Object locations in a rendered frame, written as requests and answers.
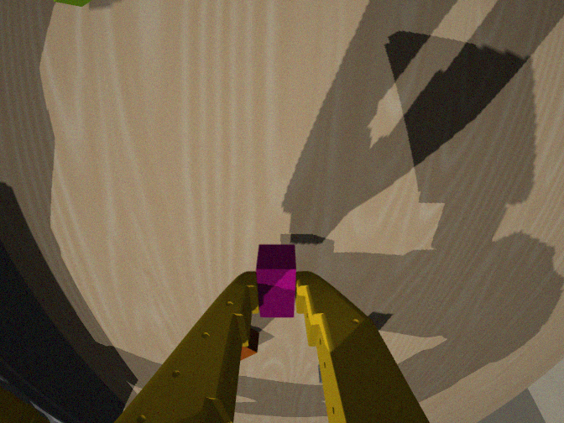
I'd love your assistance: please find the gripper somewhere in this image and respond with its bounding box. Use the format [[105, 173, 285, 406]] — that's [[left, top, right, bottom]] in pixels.
[[114, 271, 430, 423]]

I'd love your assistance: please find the magenta rod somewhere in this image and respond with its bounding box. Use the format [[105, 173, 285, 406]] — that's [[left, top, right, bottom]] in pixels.
[[256, 244, 296, 317]]

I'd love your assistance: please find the lime green rod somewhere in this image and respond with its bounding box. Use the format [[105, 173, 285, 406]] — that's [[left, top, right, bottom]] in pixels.
[[54, 0, 91, 7]]

